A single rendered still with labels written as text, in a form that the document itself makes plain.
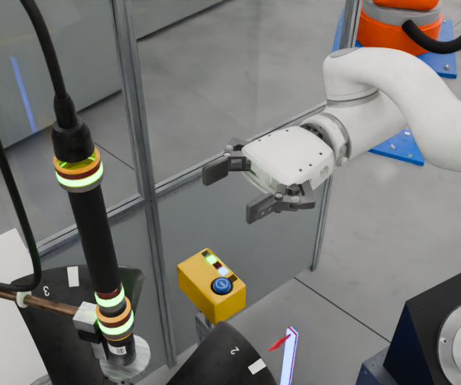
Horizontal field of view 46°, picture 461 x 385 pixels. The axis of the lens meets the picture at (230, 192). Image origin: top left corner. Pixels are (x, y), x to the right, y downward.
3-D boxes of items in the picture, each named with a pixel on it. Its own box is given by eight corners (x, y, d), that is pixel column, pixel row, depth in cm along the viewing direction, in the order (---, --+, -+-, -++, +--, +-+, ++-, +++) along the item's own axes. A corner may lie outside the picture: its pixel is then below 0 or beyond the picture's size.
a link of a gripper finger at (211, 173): (243, 168, 78) (205, 187, 75) (230, 156, 80) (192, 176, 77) (243, 150, 76) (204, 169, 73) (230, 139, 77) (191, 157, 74)
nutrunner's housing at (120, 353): (110, 377, 77) (30, 105, 46) (121, 354, 80) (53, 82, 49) (135, 385, 77) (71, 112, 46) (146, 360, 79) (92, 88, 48)
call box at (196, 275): (178, 290, 145) (175, 264, 138) (208, 271, 150) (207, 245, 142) (214, 331, 136) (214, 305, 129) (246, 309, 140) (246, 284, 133)
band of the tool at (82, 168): (51, 189, 53) (44, 166, 51) (72, 163, 56) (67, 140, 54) (91, 198, 52) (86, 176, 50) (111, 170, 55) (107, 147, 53)
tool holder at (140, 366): (78, 372, 75) (64, 332, 69) (101, 330, 80) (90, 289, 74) (139, 389, 74) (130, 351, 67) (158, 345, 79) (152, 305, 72)
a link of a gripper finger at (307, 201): (331, 198, 72) (298, 216, 69) (293, 167, 76) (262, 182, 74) (332, 192, 71) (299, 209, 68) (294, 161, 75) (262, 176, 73)
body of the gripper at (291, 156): (341, 182, 79) (284, 217, 74) (292, 148, 85) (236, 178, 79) (349, 140, 74) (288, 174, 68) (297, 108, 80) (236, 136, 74)
